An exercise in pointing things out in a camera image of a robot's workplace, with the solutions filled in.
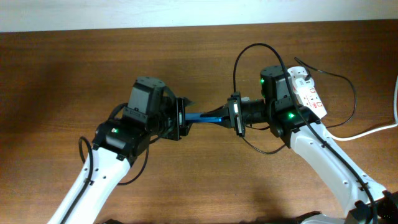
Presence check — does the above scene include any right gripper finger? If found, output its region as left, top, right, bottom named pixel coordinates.
left=203, top=105, right=229, bottom=116
left=215, top=119, right=232, bottom=128

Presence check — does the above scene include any white power strip cord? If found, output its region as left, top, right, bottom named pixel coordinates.
left=325, top=74, right=398, bottom=142

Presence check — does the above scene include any white power strip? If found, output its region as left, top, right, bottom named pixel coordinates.
left=287, top=66, right=327, bottom=118

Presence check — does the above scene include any white charger plug adapter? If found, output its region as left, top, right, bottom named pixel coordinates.
left=292, top=77, right=315, bottom=94

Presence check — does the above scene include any blue Galaxy smartphone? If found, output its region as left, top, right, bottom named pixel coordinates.
left=185, top=113, right=223, bottom=123

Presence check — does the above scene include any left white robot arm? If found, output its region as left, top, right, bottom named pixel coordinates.
left=49, top=77, right=192, bottom=223

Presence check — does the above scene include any black charger cable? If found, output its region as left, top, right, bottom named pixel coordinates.
left=241, top=57, right=358, bottom=155

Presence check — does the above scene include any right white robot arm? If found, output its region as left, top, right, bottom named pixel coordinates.
left=202, top=66, right=397, bottom=223

